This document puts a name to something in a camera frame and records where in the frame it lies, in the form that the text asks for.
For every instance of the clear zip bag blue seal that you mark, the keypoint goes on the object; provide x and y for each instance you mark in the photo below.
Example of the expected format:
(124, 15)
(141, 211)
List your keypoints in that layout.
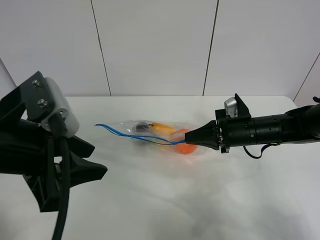
(115, 140)

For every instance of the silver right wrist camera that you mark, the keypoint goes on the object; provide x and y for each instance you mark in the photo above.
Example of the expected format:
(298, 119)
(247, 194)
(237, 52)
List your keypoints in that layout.
(231, 107)

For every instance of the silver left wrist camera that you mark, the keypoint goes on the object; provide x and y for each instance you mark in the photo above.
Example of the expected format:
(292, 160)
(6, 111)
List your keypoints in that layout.
(61, 107)

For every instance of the orange fruit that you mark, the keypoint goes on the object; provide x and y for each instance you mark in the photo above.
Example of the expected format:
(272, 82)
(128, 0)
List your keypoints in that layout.
(182, 148)

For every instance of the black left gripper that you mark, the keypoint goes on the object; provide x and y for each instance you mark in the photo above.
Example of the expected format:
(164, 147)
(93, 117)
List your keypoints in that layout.
(44, 158)

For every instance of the purple eggplant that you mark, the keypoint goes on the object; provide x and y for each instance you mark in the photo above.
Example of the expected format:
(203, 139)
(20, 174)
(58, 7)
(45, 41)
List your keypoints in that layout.
(141, 129)

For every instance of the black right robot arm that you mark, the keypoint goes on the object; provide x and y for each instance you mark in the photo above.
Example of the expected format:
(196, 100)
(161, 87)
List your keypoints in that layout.
(297, 126)

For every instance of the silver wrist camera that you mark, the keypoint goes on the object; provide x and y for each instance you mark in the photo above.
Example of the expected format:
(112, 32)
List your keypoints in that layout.
(61, 107)
(231, 107)

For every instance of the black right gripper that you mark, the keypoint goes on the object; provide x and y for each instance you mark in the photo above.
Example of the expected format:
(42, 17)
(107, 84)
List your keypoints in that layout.
(225, 132)

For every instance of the yellow pear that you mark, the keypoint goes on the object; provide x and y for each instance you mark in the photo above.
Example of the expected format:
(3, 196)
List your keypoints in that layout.
(160, 129)

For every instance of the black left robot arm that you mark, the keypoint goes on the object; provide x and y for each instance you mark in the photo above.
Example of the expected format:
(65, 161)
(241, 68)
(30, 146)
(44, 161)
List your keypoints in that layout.
(29, 141)

